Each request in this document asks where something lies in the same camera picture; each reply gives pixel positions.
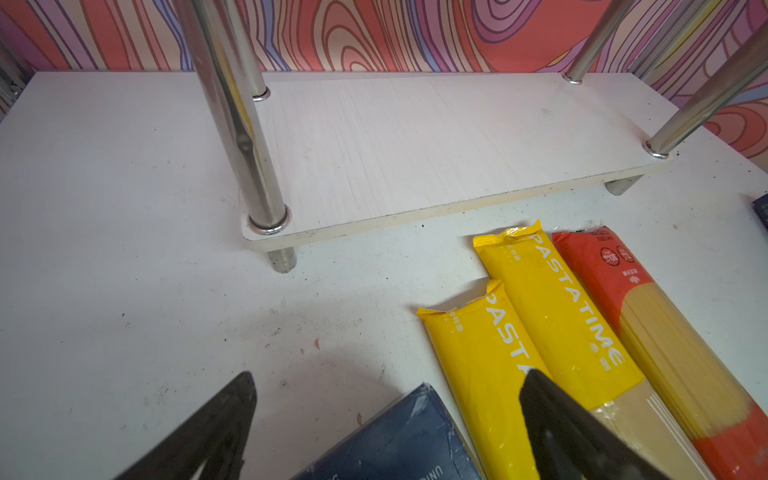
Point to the blue Barilla rigatoni box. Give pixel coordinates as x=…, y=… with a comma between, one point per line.
x=414, y=437

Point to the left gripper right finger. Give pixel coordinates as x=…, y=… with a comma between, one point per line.
x=567, y=442

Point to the white two-tier shelf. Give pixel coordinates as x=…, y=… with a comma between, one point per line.
x=341, y=154

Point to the blue Barilla spaghetti box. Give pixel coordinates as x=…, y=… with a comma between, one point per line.
x=760, y=209

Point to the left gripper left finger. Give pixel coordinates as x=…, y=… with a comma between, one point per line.
x=208, y=445

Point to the short yellow Pastatime bag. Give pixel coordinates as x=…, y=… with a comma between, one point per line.
x=485, y=353

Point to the long yellow Pastatime bag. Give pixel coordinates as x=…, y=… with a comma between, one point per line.
x=583, y=355

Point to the red spaghetti bag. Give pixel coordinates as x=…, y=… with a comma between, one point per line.
x=719, y=417

